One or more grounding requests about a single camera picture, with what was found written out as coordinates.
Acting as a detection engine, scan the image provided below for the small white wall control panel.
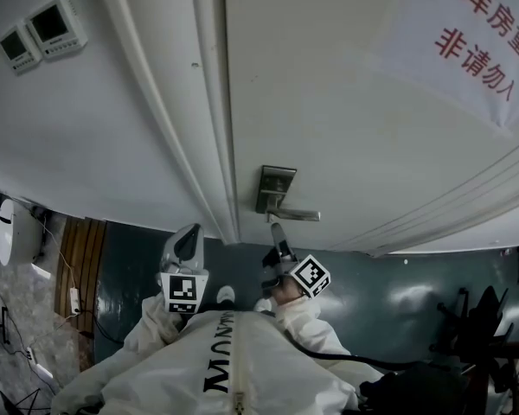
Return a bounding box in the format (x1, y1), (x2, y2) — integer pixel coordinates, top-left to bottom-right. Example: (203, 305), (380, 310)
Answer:
(0, 23), (43, 76)

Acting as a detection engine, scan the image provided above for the thin white cable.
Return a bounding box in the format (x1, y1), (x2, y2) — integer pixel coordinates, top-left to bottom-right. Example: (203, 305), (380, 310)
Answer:
(33, 212), (77, 291)

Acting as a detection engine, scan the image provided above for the large white wall control panel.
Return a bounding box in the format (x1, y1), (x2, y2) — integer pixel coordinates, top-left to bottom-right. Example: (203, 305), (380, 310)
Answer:
(24, 0), (89, 62)

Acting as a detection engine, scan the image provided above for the silver door lock with handle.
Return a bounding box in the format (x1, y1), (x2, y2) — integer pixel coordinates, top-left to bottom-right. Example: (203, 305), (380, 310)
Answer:
(254, 164), (322, 224)

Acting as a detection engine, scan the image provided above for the white door frame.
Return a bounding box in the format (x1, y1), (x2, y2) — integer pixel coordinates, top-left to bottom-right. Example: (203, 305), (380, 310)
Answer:
(93, 0), (243, 246)

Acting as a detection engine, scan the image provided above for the black tripod stand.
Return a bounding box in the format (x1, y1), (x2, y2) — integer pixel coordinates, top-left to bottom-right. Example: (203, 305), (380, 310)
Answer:
(0, 386), (45, 415)

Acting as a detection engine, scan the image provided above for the person's left forearm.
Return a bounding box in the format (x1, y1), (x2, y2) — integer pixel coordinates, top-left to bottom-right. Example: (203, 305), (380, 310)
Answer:
(121, 294), (188, 356)

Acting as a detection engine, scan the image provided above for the person's right hand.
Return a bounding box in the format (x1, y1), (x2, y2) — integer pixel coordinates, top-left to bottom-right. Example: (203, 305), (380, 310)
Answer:
(267, 276), (307, 307)

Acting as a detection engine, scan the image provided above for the person's right forearm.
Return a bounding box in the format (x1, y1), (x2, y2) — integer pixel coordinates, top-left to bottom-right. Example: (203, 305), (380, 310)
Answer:
(272, 295), (351, 359)

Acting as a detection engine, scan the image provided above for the white door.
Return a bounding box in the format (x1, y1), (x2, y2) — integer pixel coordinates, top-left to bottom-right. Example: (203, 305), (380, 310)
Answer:
(223, 0), (519, 259)

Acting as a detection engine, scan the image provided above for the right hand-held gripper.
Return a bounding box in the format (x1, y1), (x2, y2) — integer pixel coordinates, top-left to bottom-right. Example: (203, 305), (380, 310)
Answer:
(259, 221), (333, 300)

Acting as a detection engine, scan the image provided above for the white round appliance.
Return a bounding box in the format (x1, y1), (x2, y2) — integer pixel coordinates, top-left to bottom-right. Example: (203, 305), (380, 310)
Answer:
(0, 198), (45, 268)

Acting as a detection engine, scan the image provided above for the white paper sign red print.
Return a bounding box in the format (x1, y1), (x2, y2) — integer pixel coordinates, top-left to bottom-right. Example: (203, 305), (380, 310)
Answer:
(371, 0), (519, 140)

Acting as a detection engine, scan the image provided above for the brown wooden panel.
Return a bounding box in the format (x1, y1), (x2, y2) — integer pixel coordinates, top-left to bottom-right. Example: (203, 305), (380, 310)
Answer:
(53, 215), (109, 372)

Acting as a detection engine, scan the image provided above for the person's white coverall torso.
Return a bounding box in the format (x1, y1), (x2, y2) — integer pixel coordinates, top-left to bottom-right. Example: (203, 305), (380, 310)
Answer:
(50, 309), (386, 415)

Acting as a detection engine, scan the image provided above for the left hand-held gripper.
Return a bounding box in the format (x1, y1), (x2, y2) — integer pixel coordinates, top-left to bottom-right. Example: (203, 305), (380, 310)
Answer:
(158, 222), (211, 316)

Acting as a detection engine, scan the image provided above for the person's left white shoe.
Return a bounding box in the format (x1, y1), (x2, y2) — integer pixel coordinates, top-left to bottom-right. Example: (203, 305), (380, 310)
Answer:
(215, 285), (237, 307)

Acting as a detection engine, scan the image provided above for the thick black cable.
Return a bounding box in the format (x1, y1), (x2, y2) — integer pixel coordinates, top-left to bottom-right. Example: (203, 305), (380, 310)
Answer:
(283, 329), (453, 372)

